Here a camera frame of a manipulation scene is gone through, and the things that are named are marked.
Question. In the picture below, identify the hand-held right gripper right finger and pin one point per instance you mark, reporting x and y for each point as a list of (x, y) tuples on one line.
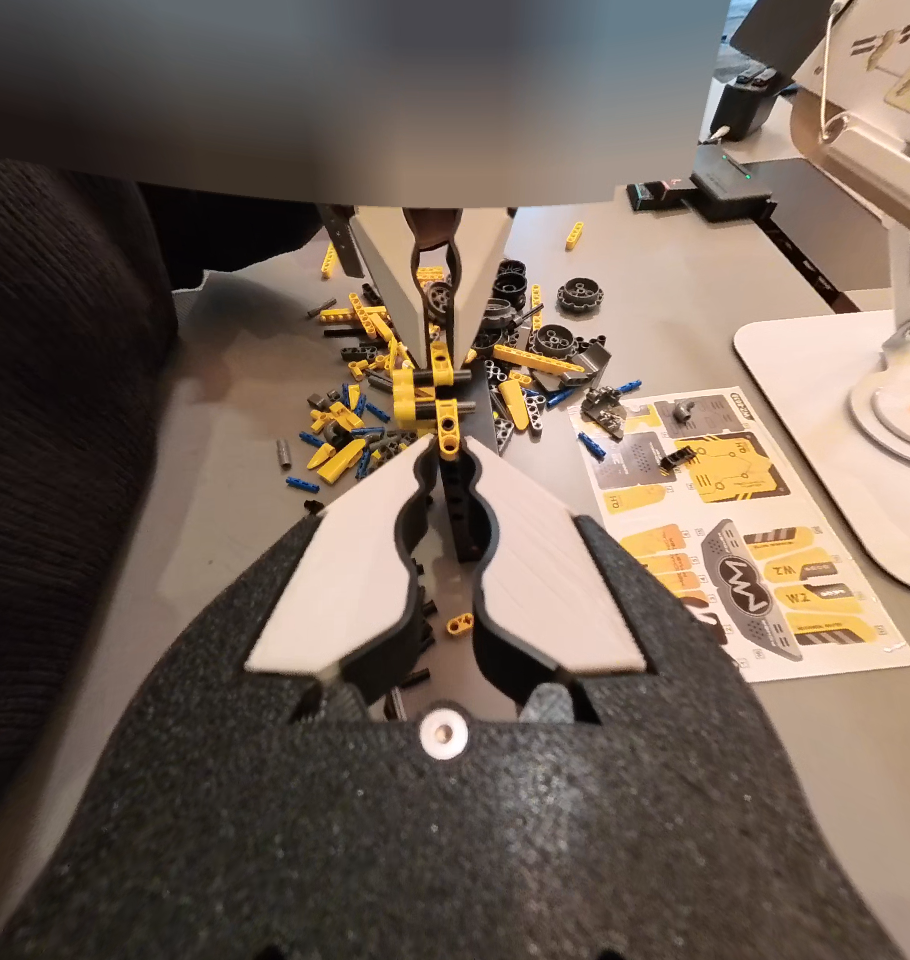
[(552, 592)]

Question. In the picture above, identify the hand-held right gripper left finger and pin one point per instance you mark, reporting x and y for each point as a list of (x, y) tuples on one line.
[(335, 592)]

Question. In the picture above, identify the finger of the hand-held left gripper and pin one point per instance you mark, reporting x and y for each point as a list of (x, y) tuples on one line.
[(383, 262), (481, 255)]

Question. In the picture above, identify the grey elbow pipe brick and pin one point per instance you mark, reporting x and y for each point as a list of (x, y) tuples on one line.
[(683, 409)]

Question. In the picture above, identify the person's left forearm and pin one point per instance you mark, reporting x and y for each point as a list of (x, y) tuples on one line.
[(222, 225)]

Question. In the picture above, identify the small yellow link brick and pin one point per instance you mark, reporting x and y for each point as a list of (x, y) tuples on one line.
[(460, 622)]

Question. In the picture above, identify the person's left hand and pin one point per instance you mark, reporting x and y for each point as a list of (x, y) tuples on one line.
[(432, 225)]

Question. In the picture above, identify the black wheel hub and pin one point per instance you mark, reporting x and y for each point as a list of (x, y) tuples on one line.
[(497, 311), (581, 294), (513, 281), (556, 341)]

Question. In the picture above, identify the yellow short beam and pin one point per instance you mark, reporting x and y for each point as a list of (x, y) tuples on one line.
[(575, 235)]

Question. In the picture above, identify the pile of black red pins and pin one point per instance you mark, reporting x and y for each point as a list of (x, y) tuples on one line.
[(413, 679)]

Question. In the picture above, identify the pile of yellow grey bricks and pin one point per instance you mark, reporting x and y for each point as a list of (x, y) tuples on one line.
[(537, 358)]

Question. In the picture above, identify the large yellow curved brick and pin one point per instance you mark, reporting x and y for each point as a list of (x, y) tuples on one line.
[(342, 460)]

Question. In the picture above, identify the small yellow pointed brick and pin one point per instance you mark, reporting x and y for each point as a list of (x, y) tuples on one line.
[(321, 456)]

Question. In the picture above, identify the grey cylinder connector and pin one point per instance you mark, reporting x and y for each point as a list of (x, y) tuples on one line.
[(282, 454)]

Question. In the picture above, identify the grey curved brick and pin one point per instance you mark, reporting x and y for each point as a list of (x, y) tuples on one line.
[(335, 436)]

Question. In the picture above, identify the small black brick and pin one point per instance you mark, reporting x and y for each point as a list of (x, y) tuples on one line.
[(678, 459)]

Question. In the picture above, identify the black card reader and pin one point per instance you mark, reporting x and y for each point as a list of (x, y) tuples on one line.
[(661, 196)]

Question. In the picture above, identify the dark grey brick assembly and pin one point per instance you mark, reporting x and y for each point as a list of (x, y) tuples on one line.
[(603, 409)]

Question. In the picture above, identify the yellow grey sticker sheet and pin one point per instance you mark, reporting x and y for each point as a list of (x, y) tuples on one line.
[(732, 480)]

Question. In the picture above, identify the black dock box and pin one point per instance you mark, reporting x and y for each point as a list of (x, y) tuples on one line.
[(724, 191)]

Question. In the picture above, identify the black power adapter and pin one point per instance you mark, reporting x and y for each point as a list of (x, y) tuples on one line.
[(739, 109)]

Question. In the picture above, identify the person's black sweater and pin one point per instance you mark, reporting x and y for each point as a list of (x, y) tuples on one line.
[(50, 375)]

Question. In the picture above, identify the black monitor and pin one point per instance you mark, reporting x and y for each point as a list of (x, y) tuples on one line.
[(777, 30)]

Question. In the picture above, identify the white tablet stand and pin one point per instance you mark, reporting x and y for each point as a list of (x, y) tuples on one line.
[(904, 270)]

